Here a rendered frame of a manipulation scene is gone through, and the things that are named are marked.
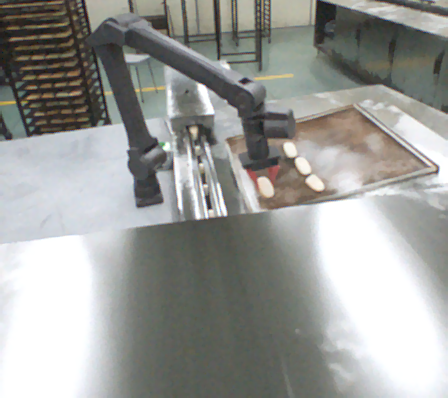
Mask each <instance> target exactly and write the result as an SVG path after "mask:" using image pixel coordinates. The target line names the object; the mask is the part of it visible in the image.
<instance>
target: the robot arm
mask: <svg viewBox="0 0 448 398"><path fill-rule="evenodd" d="M88 43H89V45H90V47H92V46H93V48H94V50H95V53H96V54H97V55H98V57H99V59H100V61H101V63H102V66H103V68H104V70H105V73H106V76H107V79H108V82H109V85H110V87H111V90H112V93H113V95H114V98H115V101H116V104H117V106H118V112H119V115H120V118H121V120H122V123H123V126H124V128H125V132H126V135H127V140H128V147H129V149H128V150H126V152H127V155H128V158H129V159H128V160H127V168H128V170H129V172H130V173H131V174H132V175H133V179H134V182H133V191H134V197H135V201H136V202H135V203H136V207H137V208H141V207H145V206H150V205H155V204H160V203H163V202H164V198H163V194H162V191H161V187H160V183H159V179H158V178H157V174H156V173H158V172H157V170H159V169H163V168H165V167H166V166H167V164H166V163H167V161H168V154H167V151H166V150H165V148H164V147H163V146H161V145H159V141H158V138H157V137H155V136H151V134H150V132H149V130H148V128H147V125H146V123H145V117H144V114H143V111H142V108H141V105H140V102H139V99H138V96H137V94H136V91H135V88H134V84H133V81H132V78H131V75H130V72H129V69H128V67H127V64H126V60H125V57H124V52H123V45H127V46H129V47H131V48H133V49H137V50H139V51H141V52H143V53H145V54H146V55H148V56H150V57H152V58H153V59H155V60H157V61H159V62H161V63H162V64H164V65H166V66H168V67H170V68H172V69H174V70H176V71H178V72H179V73H181V74H183V75H185V76H187V77H188V78H190V79H192V80H194V81H195V82H197V83H199V84H200V85H202V86H203V87H205V88H207V89H209V90H210V91H212V92H213V93H215V94H217V95H218V96H219V97H220V98H222V99H224V100H225V101H226V102H227V104H228V105H230V106H232V107H233V108H235V109H237V113H238V118H241V124H242V129H243V134H244V139H245V143H246V147H247V151H246V152H242V153H239V154H238V158H239V161H240V162H241V166H242V169H243V170H245V169H246V172H247V173H248V175H249V176H250V177H251V178H252V181H253V182H254V183H255V186H256V188H257V190H259V188H258V182H257V178H256V173H255V172H257V171H260V170H264V169H268V171H269V176H270V180H271V184H272V186H274V182H275V177H276V175H277V173H278V171H279V161H278V159H280V160H281V159H282V158H281V153H280V152H279V148H278V147H277V146H276V145H271V146H269V142H268V139H289V140H292V139H293V138H294V136H295V132H296V120H295V117H294V114H293V110H292V109H291V108H282V107H275V106H265V98H266V95H267V92H266V88H265V87H264V85H263V84H262V83H261V82H259V81H257V80H255V79H253V78H252V77H251V76H249V75H247V76H244V75H242V74H240V73H238V72H236V71H234V70H230V69H228V68H224V67H222V66H220V65H218V64H216V63H214V62H213V61H211V60H209V59H207V58H205V57H203V56H201V55H200V54H199V53H197V52H195V51H193V50H191V49H190V48H188V47H186V46H184V45H182V44H180V43H177V42H175V41H173V40H172V39H170V38H168V37H166V36H165V35H163V34H161V33H159V32H157V31H156V30H154V29H152V28H151V23H150V22H148V21H146V20H145V19H143V18H139V17H137V16H136V15H134V14H133V13H127V14H123V15H119V16H115V17H111V18H108V19H105V20H103V21H102V22H101V24H100V25H99V26H98V27H97V28H96V29H95V30H94V31H93V32H92V35H91V36H90V37H89V38H88Z"/></svg>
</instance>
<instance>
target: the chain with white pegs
mask: <svg viewBox="0 0 448 398"><path fill-rule="evenodd" d="M192 135H193V140H194V145H195V149H196V154H197V159H198V170H199V174H200V179H201V184H202V189H203V195H204V199H205V204H206V209H207V214H208V218H211V217H214V213H213V210H212V208H211V203H210V199H209V195H208V186H207V185H206V181H205V176H204V172H203V164H202V163H201V158H200V154H199V146H198V141H197V133H196V132H193V133H192Z"/></svg>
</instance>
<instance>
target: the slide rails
mask: <svg viewBox="0 0 448 398"><path fill-rule="evenodd" d="M188 126H189V125H186V132H187V138H188V144H189V149H190V155H191V161H192V167H193V172H194V178H195V185H196V191H197V197H198V208H199V214H200V219H203V218H208V215H207V209H206V204H205V199H204V195H203V190H202V185H201V179H200V174H199V170H198V160H197V155H196V149H195V145H194V140H193V135H192V133H191V132H190V131H189V128H188ZM197 126H198V132H197V138H198V146H199V151H200V155H201V160H202V164H203V169H204V173H205V177H206V182H207V186H208V191H209V196H210V199H211V204H212V209H213V213H214V217H219V216H222V213H221V209H220V205H219V200H218V197H217V193H216V189H215V185H214V181H213V177H212V173H211V170H210V166H209V162H208V158H207V154H206V150H205V146H204V143H203V139H202V135H201V130H200V126H199V124H197Z"/></svg>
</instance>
